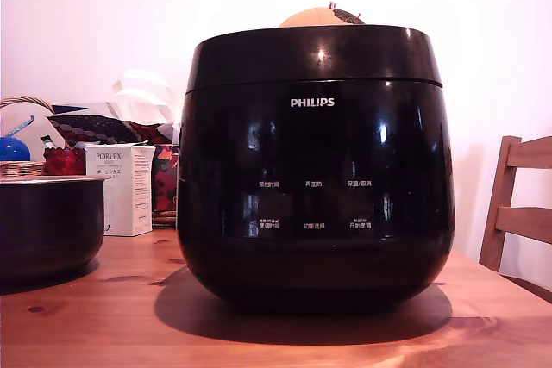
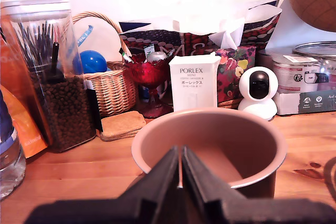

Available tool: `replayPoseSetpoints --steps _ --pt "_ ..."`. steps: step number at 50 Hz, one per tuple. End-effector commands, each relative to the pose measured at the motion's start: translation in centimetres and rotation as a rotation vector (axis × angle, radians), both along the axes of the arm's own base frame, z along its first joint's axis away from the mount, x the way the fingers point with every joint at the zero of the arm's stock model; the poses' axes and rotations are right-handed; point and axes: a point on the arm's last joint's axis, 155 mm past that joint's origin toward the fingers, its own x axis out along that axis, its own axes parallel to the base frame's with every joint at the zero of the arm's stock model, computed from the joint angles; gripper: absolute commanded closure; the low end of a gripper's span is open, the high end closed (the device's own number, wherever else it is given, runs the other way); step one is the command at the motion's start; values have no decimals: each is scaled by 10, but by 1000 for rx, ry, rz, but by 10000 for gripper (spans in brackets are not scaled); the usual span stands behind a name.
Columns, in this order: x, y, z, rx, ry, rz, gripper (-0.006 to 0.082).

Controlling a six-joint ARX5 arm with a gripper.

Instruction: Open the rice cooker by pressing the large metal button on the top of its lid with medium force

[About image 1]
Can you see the flat woven wicker tray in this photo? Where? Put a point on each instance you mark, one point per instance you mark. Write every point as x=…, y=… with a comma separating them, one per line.
x=164, y=219

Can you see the white plastic bag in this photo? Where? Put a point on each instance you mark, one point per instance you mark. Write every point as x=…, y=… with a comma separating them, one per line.
x=144, y=92

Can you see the black inner cooking pot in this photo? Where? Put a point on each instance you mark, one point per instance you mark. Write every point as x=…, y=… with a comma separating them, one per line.
x=47, y=230

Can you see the blue round ornament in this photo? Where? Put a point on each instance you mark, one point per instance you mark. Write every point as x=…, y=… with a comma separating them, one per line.
x=13, y=149

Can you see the dark dotted patterned fabric bag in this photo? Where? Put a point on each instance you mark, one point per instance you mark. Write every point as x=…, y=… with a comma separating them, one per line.
x=95, y=127

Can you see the wooden chair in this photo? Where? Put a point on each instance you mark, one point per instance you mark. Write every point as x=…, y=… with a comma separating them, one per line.
x=502, y=213

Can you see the tan round pincushion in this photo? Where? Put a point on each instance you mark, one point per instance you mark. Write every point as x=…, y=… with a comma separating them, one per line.
x=310, y=19

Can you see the red glass jar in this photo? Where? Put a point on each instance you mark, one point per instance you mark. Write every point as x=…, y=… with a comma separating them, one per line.
x=64, y=163

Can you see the red floral patterned box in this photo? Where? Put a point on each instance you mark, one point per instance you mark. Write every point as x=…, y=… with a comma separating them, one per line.
x=166, y=178

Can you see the black Philips rice cooker body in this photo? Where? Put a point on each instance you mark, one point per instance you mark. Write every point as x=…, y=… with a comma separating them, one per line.
x=315, y=256

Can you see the black rice cooker lid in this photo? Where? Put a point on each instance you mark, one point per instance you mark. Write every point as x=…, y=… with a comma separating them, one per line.
x=310, y=55

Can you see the white Porlex cardboard box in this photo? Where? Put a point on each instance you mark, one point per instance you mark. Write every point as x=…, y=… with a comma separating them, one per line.
x=114, y=195

